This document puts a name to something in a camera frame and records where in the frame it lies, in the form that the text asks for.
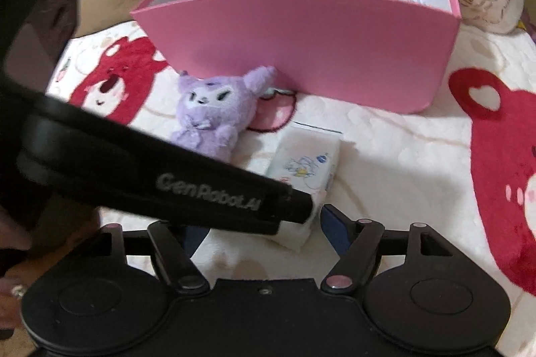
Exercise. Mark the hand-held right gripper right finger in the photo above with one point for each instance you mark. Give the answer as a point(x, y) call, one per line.
point(335, 233)

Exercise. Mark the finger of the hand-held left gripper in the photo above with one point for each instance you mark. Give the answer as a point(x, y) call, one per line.
point(298, 204)

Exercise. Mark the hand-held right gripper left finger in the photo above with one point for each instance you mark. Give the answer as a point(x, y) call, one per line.
point(194, 240)

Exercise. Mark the white tissue pack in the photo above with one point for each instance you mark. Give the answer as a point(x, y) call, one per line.
point(305, 164)

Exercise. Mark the pink cardboard box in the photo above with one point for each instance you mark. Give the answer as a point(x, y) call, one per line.
point(301, 47)

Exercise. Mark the person's left hand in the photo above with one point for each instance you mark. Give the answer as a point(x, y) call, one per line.
point(10, 298)

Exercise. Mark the purple plush toy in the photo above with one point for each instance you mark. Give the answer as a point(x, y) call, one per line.
point(201, 118)

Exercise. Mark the red bear printed blanket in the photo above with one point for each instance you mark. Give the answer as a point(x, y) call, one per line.
point(398, 156)

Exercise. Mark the purple cloth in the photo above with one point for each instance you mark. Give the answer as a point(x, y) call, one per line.
point(528, 21)

